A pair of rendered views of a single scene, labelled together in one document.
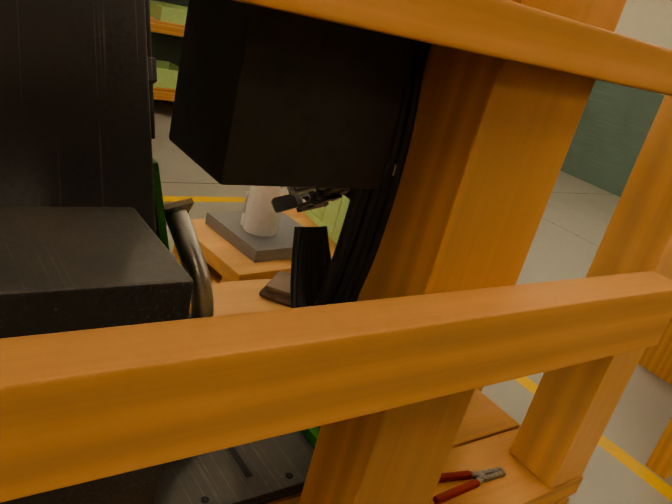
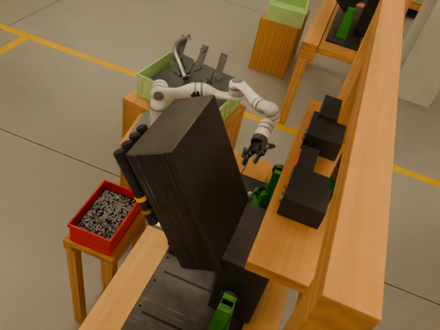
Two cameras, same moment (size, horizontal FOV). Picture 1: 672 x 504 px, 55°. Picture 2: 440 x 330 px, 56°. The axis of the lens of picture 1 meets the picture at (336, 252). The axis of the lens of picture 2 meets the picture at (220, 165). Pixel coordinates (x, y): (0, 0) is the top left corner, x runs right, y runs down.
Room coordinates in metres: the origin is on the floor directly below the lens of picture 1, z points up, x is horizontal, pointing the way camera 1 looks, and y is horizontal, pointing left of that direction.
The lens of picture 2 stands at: (-0.14, 1.07, 2.46)
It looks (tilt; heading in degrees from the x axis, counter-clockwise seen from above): 42 degrees down; 321
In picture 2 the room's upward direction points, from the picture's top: 14 degrees clockwise
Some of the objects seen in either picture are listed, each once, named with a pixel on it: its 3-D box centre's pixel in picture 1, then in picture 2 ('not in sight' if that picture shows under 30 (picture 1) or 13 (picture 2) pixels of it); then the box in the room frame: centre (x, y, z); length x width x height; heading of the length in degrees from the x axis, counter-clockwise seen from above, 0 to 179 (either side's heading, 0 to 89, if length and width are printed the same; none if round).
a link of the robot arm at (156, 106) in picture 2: not in sight; (158, 95); (1.59, 0.21, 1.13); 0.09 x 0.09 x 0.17; 61
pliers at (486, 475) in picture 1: (466, 480); not in sight; (0.81, -0.28, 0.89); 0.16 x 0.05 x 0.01; 125
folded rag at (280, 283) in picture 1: (285, 287); not in sight; (1.23, 0.08, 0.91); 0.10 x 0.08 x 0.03; 169
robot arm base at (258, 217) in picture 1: (265, 199); (156, 119); (1.59, 0.21, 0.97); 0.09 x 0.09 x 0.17; 54
